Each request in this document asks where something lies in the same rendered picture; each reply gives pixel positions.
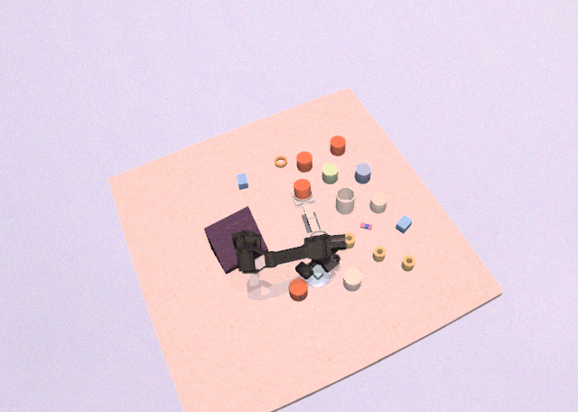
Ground pale grey round dish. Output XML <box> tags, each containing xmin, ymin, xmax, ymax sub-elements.
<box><xmin>305</xmin><ymin>264</ymin><xmax>331</xmax><ymax>288</ymax></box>

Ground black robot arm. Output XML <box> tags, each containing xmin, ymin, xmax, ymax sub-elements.
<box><xmin>231</xmin><ymin>230</ymin><xmax>347</xmax><ymax>274</ymax></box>

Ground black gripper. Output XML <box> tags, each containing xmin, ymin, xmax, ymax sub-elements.
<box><xmin>295</xmin><ymin>251</ymin><xmax>338</xmax><ymax>279</ymax></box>

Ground orange-brown ring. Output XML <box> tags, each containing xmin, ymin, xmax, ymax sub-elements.
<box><xmin>275</xmin><ymin>156</ymin><xmax>287</xmax><ymax>168</ymax></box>

